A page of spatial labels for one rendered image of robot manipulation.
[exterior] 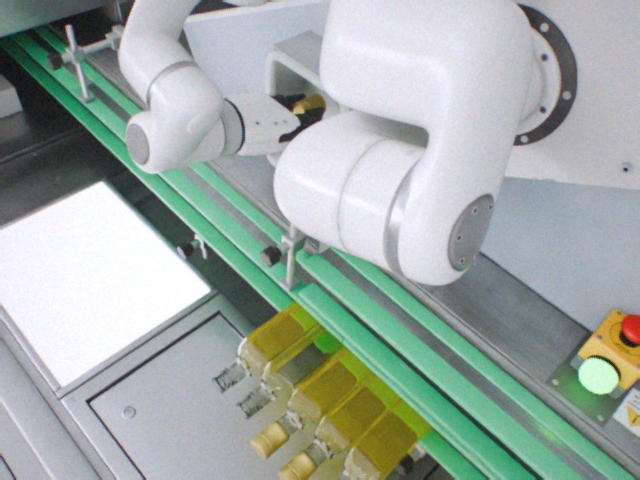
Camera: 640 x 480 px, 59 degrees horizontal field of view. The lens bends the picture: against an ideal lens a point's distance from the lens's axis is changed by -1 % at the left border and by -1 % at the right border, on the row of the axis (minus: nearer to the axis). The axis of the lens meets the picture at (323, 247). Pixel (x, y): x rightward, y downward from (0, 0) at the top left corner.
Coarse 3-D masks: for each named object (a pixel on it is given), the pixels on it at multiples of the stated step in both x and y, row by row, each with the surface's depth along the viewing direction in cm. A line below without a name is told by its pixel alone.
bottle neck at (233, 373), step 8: (232, 368) 87; (240, 368) 87; (216, 376) 86; (224, 376) 86; (232, 376) 86; (240, 376) 87; (216, 384) 87; (224, 384) 85; (232, 384) 86; (224, 392) 86
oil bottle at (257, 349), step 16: (272, 320) 91; (288, 320) 92; (304, 320) 92; (256, 336) 89; (272, 336) 90; (288, 336) 90; (240, 352) 88; (256, 352) 88; (272, 352) 88; (256, 368) 87
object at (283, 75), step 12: (276, 60) 88; (288, 60) 84; (276, 72) 90; (288, 72) 91; (300, 72) 83; (276, 84) 91; (288, 84) 93; (300, 84) 95; (312, 84) 94; (324, 96) 93; (336, 108) 93; (348, 108) 81; (276, 156) 102
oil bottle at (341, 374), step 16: (320, 368) 87; (336, 368) 87; (352, 368) 87; (368, 368) 87; (304, 384) 84; (320, 384) 85; (336, 384) 85; (352, 384) 85; (288, 400) 84; (304, 400) 83; (320, 400) 83; (336, 400) 84; (304, 416) 82; (320, 416) 82
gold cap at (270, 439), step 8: (272, 424) 82; (264, 432) 81; (272, 432) 80; (280, 432) 81; (256, 440) 80; (264, 440) 80; (272, 440) 80; (280, 440) 80; (288, 440) 82; (256, 448) 80; (264, 448) 79; (272, 448) 80; (264, 456) 79
